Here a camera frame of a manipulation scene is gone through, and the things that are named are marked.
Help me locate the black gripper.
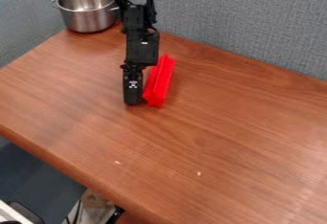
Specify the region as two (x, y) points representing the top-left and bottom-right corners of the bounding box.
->
(122, 29), (161, 104)

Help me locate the red rectangular block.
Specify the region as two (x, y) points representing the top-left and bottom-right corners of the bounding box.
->
(143, 55), (177, 108)

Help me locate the stainless steel pot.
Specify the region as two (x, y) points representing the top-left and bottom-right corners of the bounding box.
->
(51, 0), (121, 34)

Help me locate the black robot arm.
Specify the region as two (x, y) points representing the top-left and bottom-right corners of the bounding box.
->
(114, 0), (161, 105)

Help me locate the white object at corner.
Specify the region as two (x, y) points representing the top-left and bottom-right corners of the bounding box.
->
(0, 200), (45, 224)

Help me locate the metal table leg frame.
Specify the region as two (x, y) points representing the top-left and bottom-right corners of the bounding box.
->
(62, 190), (125, 224)

